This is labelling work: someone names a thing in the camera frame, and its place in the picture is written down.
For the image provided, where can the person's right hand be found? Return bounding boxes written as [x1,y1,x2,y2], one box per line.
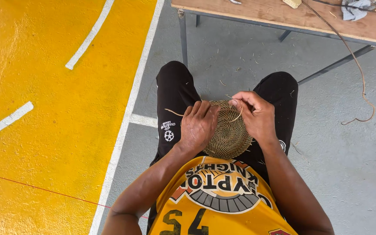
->
[229,91,278,146]

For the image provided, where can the person's left hand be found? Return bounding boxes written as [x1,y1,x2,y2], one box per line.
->
[178,101,221,153]

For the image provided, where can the thin tan weaving fibre strand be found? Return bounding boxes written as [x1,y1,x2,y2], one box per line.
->
[164,95,244,123]

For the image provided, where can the round woven basket base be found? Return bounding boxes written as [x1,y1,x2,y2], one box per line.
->
[203,100,254,160]

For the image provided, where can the black trousers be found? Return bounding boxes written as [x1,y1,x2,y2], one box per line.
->
[146,61,299,234]

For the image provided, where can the yellow printed jersey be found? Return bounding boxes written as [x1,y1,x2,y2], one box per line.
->
[148,156,299,235]

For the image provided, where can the wooden table with metal legs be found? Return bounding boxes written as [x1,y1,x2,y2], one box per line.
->
[171,0,376,86]

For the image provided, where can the small cream block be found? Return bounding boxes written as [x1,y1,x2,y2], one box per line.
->
[283,0,303,9]

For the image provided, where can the grey crumpled cloth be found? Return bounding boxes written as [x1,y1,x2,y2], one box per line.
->
[341,0,376,22]

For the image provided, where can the long brown fibre cord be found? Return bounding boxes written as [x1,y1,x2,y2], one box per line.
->
[300,1,375,125]

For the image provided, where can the black cable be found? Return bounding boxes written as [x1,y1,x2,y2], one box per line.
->
[311,0,376,13]

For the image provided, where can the thin red string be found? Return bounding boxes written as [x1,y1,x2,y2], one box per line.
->
[0,171,149,219]

